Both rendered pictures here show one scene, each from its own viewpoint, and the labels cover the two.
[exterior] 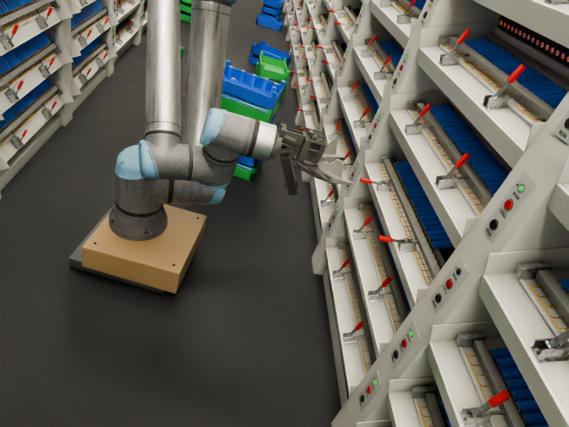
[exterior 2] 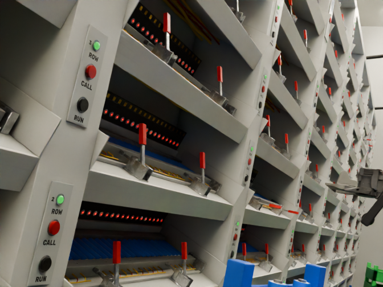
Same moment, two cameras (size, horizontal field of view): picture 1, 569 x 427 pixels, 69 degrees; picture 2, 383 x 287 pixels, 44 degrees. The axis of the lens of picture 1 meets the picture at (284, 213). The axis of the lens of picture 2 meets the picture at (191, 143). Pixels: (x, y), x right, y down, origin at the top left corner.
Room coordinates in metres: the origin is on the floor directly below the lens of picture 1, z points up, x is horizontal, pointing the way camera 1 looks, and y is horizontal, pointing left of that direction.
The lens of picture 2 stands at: (2.37, 0.45, 0.52)
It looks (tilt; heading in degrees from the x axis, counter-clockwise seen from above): 7 degrees up; 219
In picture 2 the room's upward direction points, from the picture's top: 12 degrees clockwise
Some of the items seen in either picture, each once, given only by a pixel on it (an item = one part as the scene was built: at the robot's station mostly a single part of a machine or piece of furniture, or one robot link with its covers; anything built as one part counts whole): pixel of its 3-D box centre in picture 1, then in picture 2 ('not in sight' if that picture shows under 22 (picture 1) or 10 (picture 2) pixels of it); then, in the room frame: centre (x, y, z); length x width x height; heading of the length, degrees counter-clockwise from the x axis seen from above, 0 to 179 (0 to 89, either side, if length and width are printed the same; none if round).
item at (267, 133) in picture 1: (264, 141); not in sight; (0.90, 0.10, 0.68); 0.10 x 0.05 x 0.09; 14
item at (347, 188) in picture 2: not in sight; (357, 189); (0.96, -0.02, 0.66); 0.09 x 0.05 x 0.02; 132
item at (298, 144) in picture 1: (298, 147); (378, 185); (0.91, 0.02, 0.69); 0.12 x 0.08 x 0.09; 103
